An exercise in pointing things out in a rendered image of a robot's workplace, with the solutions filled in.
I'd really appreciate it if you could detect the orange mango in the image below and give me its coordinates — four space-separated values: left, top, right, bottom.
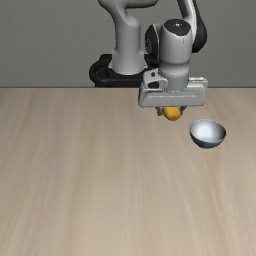
162 105 182 122

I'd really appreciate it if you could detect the grey-blue bowl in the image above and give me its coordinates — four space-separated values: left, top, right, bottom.
189 119 227 150

